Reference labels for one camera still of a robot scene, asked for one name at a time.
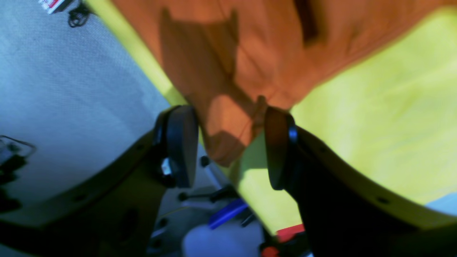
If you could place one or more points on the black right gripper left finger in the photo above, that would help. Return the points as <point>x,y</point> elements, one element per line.
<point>111,214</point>

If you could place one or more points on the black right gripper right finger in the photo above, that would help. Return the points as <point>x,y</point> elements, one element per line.
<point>345,213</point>

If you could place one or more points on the orange T-shirt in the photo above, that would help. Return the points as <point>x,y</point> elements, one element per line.
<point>231,58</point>

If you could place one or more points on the yellow table cloth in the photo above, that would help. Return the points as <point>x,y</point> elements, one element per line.
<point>392,115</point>

